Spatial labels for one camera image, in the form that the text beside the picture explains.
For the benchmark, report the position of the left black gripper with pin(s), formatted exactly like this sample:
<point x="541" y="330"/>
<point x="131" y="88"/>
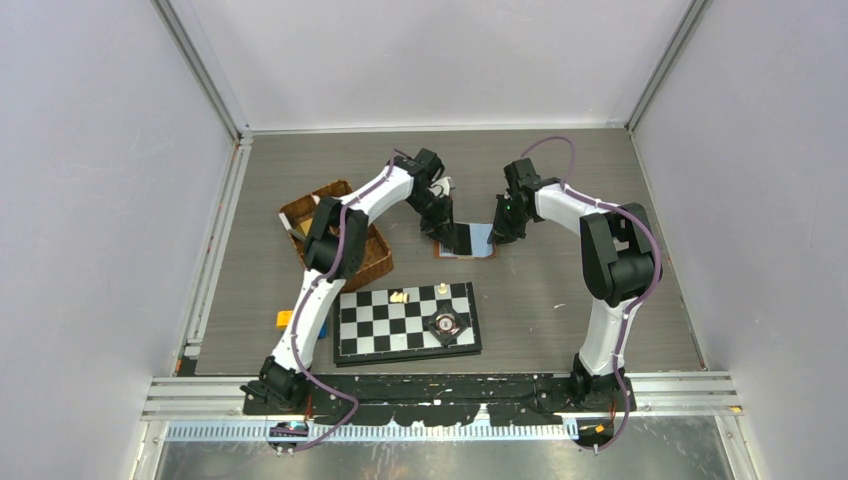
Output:
<point x="439" y="228"/>

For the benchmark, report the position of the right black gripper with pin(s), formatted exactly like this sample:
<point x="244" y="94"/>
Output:
<point x="503" y="232"/>

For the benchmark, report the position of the brown leather card holder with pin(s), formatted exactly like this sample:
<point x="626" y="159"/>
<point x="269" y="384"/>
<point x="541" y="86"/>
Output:
<point x="482" y="248"/>

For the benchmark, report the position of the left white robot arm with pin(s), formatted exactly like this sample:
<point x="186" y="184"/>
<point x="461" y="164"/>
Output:
<point x="335" y="249"/>

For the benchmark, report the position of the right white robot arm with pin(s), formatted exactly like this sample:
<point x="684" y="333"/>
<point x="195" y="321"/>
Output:
<point x="618" y="257"/>

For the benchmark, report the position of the brown woven basket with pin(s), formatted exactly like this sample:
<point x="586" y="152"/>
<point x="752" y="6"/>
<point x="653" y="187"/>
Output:
<point x="377" y="260"/>

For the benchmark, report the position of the fallen cream chess piece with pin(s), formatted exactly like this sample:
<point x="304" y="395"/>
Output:
<point x="399" y="297"/>

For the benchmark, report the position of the black red round object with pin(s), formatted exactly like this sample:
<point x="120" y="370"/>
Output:
<point x="446" y="324"/>

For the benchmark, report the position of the black white chessboard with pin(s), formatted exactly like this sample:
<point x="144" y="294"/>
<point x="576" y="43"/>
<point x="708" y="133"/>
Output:
<point x="368" y="330"/>

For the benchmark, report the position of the blue yellow toy truck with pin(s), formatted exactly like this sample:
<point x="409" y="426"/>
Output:
<point x="285" y="317"/>

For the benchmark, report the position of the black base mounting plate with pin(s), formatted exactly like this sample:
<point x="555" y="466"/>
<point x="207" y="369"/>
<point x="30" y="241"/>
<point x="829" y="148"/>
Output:
<point x="437" y="399"/>

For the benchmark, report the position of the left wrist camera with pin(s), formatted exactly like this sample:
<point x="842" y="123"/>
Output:
<point x="442" y="187"/>

